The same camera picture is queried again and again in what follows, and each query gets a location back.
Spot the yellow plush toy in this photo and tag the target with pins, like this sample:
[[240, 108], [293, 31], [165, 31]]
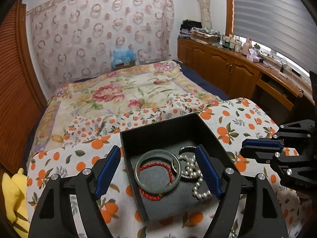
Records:
[[14, 192]]

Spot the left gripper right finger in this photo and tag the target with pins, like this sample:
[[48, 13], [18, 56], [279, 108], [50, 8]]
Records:
[[262, 215]]

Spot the stack of folded clothes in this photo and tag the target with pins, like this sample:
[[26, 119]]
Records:
[[190, 29]]

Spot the pink figurine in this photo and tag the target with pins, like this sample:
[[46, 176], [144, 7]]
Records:
[[246, 46]]

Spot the green jade bangle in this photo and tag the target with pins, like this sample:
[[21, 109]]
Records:
[[157, 172]]

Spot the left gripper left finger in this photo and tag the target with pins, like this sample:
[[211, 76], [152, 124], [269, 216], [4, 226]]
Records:
[[53, 215]]

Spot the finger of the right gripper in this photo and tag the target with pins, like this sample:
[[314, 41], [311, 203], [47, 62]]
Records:
[[303, 129], [264, 150]]

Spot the dark blue bed sheet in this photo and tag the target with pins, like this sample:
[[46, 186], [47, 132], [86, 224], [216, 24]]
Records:
[[205, 85]]

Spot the floral bed quilt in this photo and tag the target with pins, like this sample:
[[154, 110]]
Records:
[[82, 110]]

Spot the brown louvered wardrobe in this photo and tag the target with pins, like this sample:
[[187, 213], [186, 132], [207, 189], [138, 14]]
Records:
[[22, 99]]

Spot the bottles on sideboard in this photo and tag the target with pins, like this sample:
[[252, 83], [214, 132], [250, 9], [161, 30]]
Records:
[[231, 43]]

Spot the wooden sideboard cabinet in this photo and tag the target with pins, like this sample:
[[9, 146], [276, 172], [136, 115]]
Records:
[[276, 95]]

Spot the grey window blind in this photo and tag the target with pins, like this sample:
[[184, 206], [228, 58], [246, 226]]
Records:
[[283, 25]]

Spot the pink circle pattern curtain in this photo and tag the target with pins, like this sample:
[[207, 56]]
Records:
[[78, 39]]

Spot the pink tissue box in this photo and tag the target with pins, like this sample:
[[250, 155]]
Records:
[[252, 56]]

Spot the blue plush toy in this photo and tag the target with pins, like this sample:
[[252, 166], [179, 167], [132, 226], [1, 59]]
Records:
[[122, 56]]

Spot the beige side curtain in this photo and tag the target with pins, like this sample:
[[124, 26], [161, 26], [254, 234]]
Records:
[[205, 13]]

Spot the small cardboard box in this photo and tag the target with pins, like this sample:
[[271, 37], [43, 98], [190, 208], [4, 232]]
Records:
[[125, 65]]

